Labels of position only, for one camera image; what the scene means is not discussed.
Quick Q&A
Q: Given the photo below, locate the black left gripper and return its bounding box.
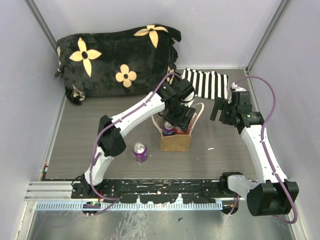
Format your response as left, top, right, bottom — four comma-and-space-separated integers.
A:
165, 101, 197, 133

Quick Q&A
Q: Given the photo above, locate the red soda can front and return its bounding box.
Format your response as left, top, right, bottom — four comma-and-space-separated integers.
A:
173, 125, 186, 135

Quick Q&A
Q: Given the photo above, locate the purple fanta can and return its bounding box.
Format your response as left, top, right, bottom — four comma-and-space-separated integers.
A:
132, 142, 148, 163
162, 120, 176, 137

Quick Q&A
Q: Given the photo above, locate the brown canvas tote bag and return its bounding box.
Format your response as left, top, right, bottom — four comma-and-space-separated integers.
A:
151, 102, 205, 152

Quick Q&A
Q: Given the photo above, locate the purple Fanta can front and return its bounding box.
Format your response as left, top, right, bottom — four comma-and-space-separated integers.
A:
132, 142, 148, 163

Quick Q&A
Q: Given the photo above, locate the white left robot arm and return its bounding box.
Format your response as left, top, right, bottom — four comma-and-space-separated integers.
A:
80, 79, 196, 198

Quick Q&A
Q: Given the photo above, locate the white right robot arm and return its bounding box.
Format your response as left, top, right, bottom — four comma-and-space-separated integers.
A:
210, 91, 299, 217

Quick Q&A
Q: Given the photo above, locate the black white striped cloth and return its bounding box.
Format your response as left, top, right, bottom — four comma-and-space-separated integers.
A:
182, 68, 230, 100

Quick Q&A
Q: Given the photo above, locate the black floral plush blanket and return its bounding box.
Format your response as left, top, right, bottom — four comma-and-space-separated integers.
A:
54, 24, 182, 106

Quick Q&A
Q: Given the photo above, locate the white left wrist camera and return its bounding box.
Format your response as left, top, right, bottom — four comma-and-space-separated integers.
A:
181, 91, 195, 108

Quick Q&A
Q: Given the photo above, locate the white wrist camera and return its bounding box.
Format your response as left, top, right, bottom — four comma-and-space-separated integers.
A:
181, 91, 195, 108
230, 82, 247, 92

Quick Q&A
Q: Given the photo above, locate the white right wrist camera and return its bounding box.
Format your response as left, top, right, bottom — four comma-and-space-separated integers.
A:
230, 82, 247, 92

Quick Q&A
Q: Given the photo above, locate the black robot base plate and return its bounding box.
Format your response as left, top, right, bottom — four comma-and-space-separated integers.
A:
71, 177, 240, 204

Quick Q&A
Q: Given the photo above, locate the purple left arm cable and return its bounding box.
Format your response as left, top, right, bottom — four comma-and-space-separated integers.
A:
84, 72, 183, 216

